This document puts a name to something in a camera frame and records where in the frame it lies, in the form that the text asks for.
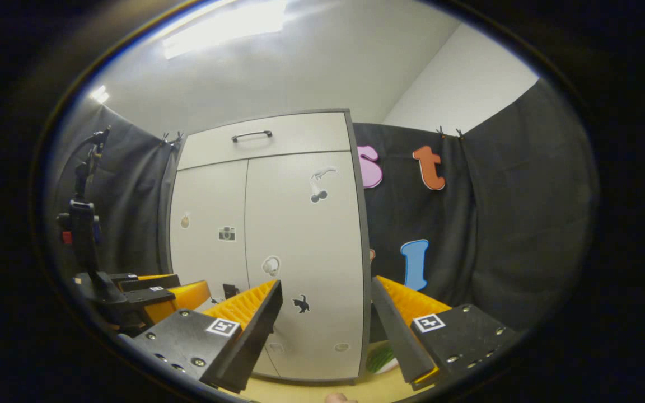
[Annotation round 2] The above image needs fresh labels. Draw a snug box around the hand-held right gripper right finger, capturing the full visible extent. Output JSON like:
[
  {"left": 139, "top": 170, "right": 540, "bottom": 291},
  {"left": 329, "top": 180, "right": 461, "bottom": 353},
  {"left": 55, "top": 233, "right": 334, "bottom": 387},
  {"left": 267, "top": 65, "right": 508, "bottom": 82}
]
[{"left": 370, "top": 275, "right": 519, "bottom": 391}]

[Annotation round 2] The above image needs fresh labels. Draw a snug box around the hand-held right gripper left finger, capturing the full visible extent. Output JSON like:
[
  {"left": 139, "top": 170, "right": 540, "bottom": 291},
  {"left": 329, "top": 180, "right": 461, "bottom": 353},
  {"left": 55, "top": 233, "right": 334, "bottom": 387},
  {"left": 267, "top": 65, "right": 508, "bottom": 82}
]
[{"left": 118, "top": 280, "right": 284, "bottom": 393}]

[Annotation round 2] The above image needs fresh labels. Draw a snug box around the white door with camera sticker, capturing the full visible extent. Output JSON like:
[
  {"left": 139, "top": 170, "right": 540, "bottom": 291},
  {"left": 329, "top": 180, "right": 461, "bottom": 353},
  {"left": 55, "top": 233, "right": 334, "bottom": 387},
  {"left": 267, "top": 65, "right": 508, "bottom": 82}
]
[{"left": 169, "top": 160, "right": 281, "bottom": 378}]

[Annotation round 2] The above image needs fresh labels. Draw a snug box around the white door with cat sticker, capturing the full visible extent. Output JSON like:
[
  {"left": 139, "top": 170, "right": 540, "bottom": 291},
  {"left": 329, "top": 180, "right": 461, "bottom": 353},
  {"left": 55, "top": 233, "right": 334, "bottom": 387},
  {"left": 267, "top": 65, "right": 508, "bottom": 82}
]
[{"left": 244, "top": 151, "right": 365, "bottom": 381}]

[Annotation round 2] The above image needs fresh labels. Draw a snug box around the white and grey cabinet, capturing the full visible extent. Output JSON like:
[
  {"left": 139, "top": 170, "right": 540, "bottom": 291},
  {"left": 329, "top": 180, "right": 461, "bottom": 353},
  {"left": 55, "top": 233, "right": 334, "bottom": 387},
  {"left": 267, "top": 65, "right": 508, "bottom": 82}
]
[{"left": 157, "top": 108, "right": 372, "bottom": 386}]

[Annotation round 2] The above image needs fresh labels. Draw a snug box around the toy watermelon slice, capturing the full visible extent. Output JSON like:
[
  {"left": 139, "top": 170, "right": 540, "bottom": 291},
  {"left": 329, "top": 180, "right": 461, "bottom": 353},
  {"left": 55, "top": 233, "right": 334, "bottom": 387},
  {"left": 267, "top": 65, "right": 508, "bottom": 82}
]
[{"left": 366, "top": 343, "right": 399, "bottom": 374}]

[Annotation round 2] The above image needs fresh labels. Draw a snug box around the ceiling light panel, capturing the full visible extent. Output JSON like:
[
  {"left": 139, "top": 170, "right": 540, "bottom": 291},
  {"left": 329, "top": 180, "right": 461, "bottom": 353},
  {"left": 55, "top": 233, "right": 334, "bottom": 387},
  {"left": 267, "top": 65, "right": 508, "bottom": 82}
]
[{"left": 163, "top": 0, "right": 288, "bottom": 59}]

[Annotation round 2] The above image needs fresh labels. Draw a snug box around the dark metal drawer handle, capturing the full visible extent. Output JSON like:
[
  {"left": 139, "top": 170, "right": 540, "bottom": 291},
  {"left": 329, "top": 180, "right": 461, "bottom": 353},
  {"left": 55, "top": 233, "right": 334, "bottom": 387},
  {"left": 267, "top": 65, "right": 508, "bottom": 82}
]
[{"left": 231, "top": 130, "right": 273, "bottom": 143}]

